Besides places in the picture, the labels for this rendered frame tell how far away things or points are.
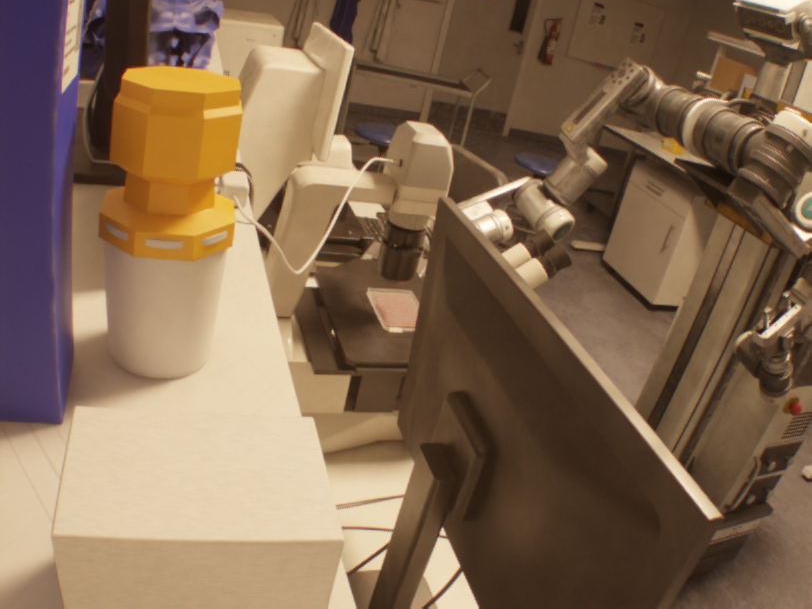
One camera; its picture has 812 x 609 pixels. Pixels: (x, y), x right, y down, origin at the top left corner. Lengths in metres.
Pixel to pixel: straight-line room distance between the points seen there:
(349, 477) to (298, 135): 0.81
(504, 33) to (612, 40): 1.41
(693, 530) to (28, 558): 0.38
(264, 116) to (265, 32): 1.74
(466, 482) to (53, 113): 0.49
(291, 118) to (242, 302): 1.09
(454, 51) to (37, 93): 7.04
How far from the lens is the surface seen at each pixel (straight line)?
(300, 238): 1.05
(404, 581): 0.78
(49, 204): 0.34
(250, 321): 0.51
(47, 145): 0.33
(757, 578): 2.63
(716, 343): 1.89
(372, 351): 1.09
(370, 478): 1.16
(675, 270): 4.16
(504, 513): 0.63
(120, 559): 0.24
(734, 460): 2.10
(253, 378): 0.45
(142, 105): 0.37
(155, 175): 0.38
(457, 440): 0.67
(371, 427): 1.20
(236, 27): 3.29
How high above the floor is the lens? 1.52
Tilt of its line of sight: 27 degrees down
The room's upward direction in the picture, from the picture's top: 14 degrees clockwise
